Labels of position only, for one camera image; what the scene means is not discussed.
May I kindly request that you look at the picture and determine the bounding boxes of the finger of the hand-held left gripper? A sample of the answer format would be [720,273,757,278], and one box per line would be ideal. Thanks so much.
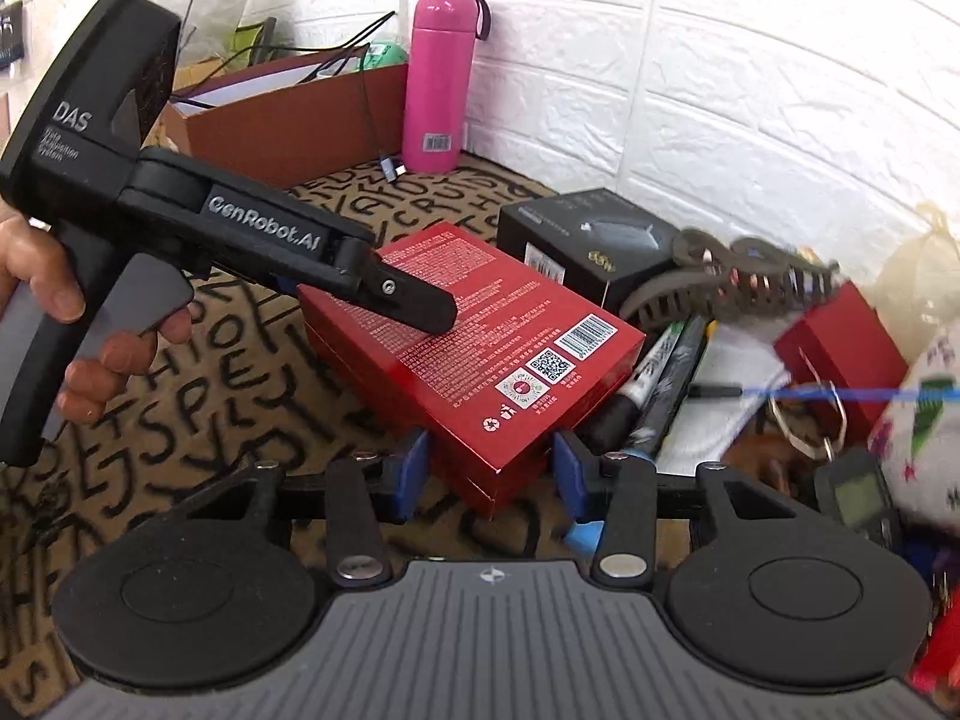
[337,236,458,335]

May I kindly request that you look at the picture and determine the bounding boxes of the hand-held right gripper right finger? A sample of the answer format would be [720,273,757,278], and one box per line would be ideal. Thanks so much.
[553,431,807,590]

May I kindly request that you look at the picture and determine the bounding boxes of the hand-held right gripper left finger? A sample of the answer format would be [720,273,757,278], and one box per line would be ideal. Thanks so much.
[202,431,432,587]

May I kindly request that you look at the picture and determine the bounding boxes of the red gift box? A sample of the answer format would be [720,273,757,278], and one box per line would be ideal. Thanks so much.
[298,222,647,522]

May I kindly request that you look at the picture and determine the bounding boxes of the person's left hand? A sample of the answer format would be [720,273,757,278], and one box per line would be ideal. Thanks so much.
[0,214,196,425]

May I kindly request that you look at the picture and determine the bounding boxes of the black marker green cap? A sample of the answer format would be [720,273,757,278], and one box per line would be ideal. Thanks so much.
[585,319,695,451]

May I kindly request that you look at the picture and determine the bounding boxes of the white paper sheets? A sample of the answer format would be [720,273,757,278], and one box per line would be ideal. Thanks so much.
[171,64,331,117]

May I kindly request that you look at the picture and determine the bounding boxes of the green bag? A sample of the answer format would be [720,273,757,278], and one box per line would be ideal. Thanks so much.
[232,15,278,65]

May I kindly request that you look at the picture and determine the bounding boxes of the black product box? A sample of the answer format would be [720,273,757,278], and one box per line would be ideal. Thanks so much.
[497,187,687,320]

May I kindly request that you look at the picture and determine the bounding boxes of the brown file box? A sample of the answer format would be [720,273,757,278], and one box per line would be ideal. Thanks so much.
[161,45,410,192]

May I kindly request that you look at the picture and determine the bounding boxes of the white paper pack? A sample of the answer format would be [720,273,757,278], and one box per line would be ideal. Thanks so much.
[660,322,788,477]

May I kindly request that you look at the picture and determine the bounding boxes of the brown wooden item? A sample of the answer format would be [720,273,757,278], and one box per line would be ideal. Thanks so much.
[724,431,818,496]

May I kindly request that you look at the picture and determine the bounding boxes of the pink water bottle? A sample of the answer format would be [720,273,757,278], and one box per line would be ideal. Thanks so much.
[401,0,492,175]

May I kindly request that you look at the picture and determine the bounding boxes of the green round item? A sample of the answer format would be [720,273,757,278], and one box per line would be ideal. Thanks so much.
[364,37,410,72]

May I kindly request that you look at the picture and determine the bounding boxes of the small black screen device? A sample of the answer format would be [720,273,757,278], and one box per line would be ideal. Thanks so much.
[814,446,901,548]

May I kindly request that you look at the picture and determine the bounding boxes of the brown hair claw clip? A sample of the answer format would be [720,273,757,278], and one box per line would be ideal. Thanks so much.
[619,227,841,335]

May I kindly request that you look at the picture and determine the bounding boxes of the small red box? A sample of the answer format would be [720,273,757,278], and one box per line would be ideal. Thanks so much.
[772,281,912,451]

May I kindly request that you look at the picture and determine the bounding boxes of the translucent plastic bag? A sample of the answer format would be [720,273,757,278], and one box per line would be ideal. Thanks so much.
[870,202,960,361]

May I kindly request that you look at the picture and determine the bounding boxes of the black cable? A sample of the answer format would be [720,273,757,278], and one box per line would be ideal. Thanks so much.
[169,11,406,181]

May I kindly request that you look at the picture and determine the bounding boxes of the metal key ring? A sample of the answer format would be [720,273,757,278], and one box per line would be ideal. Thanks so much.
[765,379,848,458]

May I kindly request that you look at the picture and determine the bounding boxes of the blue cord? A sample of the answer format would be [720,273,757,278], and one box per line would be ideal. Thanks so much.
[739,384,960,400]

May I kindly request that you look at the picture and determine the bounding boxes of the white printed drawstring bag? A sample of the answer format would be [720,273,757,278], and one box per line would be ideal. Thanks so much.
[866,330,960,541]

